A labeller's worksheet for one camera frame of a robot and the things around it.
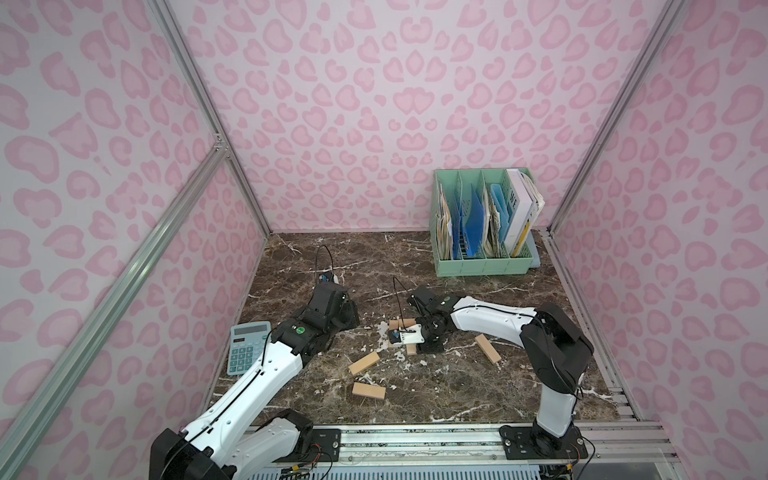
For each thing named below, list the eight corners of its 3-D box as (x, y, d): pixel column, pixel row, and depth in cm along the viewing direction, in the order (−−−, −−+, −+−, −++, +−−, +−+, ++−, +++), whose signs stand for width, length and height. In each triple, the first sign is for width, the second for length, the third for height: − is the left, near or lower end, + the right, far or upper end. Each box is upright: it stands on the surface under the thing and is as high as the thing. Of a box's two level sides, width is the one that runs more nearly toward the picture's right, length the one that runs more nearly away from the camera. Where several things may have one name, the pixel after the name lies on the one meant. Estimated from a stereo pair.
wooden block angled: (493, 364, 88) (497, 359, 85) (475, 341, 93) (478, 335, 90) (498, 361, 89) (502, 356, 86) (480, 338, 93) (483, 332, 90)
